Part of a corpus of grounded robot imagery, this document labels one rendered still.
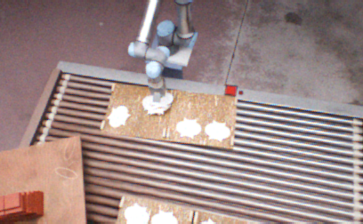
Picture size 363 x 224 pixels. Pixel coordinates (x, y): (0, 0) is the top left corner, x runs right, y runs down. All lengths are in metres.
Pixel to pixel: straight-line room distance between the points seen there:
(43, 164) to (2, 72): 1.99
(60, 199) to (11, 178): 0.32
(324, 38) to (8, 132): 3.22
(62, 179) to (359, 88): 2.71
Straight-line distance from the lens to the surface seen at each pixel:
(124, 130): 2.06
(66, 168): 1.97
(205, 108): 2.06
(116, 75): 2.28
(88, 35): 3.76
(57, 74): 2.37
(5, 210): 1.81
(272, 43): 3.54
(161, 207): 1.90
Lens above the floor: 2.80
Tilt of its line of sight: 65 degrees down
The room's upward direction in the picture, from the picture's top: 8 degrees counter-clockwise
